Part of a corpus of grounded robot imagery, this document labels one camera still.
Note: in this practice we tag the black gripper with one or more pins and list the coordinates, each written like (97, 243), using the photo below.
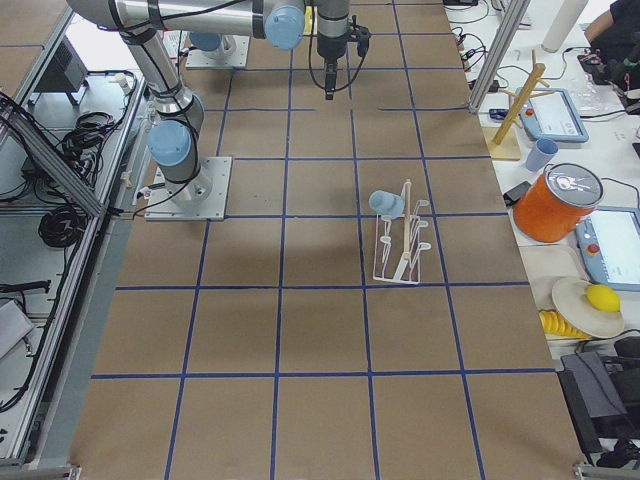
(330, 49)

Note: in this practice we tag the blue plastic cup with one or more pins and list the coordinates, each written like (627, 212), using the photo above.
(388, 204)

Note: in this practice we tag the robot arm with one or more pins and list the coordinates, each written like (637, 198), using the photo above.
(173, 143)
(212, 44)

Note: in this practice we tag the lavender cup on desk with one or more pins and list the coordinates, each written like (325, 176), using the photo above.
(541, 153)

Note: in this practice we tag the black power adapter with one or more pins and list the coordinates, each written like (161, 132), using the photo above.
(512, 196)

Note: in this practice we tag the blue teach pendant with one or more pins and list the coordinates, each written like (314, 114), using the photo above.
(608, 241)
(550, 113)

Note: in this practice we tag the orange canister with lid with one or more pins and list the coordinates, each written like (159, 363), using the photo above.
(560, 198)

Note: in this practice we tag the beige plate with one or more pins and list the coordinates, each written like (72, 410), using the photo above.
(569, 297)

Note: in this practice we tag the yellow lemon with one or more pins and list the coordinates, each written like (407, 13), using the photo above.
(603, 298)

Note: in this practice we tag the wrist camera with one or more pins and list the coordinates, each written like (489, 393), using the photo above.
(360, 35)

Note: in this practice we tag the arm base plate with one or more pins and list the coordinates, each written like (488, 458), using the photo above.
(204, 198)
(197, 60)

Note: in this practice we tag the white wire cup rack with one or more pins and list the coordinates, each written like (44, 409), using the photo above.
(398, 245)

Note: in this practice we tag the aluminium frame post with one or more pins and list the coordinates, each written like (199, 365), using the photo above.
(497, 50)

